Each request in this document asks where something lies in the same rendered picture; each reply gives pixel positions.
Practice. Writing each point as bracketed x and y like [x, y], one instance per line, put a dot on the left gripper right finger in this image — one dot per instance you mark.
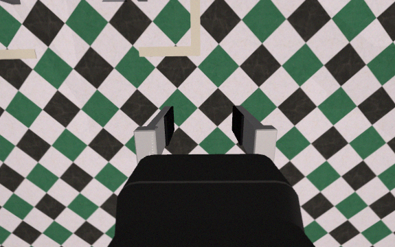
[264, 142]

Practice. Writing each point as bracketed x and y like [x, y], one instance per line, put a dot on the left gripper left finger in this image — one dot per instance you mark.
[147, 144]

